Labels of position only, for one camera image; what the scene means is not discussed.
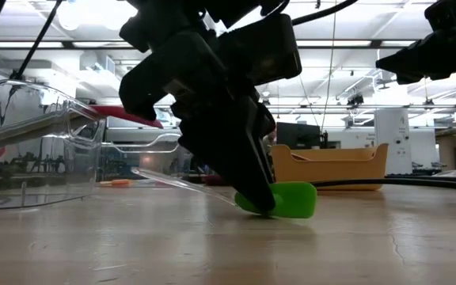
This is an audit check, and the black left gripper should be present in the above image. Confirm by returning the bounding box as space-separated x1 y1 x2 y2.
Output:
119 0 277 215

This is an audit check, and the black computer monitor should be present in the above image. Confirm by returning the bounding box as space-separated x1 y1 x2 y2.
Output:
275 121 322 151

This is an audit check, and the black ceiling spotlight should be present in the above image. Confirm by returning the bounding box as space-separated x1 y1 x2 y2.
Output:
346 93 366 108

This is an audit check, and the orange plastic basket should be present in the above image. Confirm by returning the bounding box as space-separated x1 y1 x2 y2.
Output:
271 142 390 192

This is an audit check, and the upper clear plastic container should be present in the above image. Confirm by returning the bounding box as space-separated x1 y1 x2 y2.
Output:
100 132 194 187

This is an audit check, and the green mini silicone spatula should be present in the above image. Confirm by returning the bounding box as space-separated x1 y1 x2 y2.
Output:
131 166 318 220

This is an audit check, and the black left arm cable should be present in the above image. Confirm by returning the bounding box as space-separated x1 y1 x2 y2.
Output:
9 0 65 80

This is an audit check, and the orange mini silicone spatula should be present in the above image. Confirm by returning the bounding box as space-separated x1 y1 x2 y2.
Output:
98 178 135 188

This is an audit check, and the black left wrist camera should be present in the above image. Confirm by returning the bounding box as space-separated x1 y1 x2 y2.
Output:
217 13 304 87

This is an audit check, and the red silicone spoon steel handle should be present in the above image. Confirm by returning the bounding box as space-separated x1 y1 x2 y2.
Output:
0 104 165 164

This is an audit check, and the black left camera cable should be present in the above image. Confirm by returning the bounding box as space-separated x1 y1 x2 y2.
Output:
290 0 360 27

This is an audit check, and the black aluminium table frame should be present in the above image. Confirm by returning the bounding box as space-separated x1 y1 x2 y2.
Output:
386 173 456 184

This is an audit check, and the black nylon slotted spoon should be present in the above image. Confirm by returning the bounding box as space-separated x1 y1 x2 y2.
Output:
313 177 456 196

